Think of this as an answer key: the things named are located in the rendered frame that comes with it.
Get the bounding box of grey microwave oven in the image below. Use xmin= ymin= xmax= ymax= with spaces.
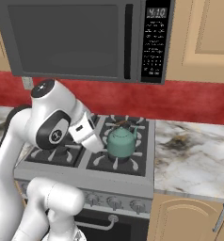
xmin=0 ymin=0 xmax=176 ymax=86

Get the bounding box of grey oven door handle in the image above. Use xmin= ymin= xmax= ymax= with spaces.
xmin=73 ymin=214 xmax=120 ymax=232

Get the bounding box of grey wall socket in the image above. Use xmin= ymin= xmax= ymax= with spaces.
xmin=21 ymin=76 xmax=35 ymax=90

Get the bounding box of black microwave door handle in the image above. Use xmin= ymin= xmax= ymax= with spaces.
xmin=123 ymin=3 xmax=134 ymax=80

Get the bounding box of beige wall cupboard door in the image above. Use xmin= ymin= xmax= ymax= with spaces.
xmin=165 ymin=0 xmax=224 ymax=85

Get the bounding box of grey stove knob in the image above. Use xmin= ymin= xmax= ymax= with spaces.
xmin=130 ymin=200 xmax=147 ymax=216
xmin=86 ymin=193 xmax=100 ymax=207
xmin=106 ymin=196 xmax=122 ymax=212

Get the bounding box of teal kettle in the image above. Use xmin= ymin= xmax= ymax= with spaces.
xmin=105 ymin=125 xmax=139 ymax=159

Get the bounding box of grey gas stove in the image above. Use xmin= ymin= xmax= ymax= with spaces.
xmin=13 ymin=114 xmax=156 ymax=241

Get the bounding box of black oven door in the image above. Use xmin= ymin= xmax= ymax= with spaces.
xmin=73 ymin=208 xmax=151 ymax=241

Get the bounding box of grey cupboard handle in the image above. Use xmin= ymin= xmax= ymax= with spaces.
xmin=212 ymin=202 xmax=224 ymax=233

